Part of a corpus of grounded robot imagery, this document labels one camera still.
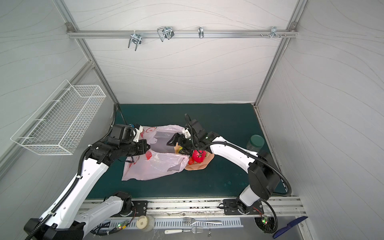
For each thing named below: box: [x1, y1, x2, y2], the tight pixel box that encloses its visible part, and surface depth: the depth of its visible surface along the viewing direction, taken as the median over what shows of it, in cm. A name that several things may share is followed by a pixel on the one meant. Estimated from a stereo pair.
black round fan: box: [254, 217, 277, 234], surface depth 73 cm
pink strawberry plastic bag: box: [121, 125, 190, 181], surface depth 73 cm
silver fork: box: [182, 217, 222, 225], surface depth 71 cm
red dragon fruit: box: [192, 149, 207, 163], surface depth 86 cm
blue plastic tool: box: [272, 216, 309, 239], surface depth 70 cm
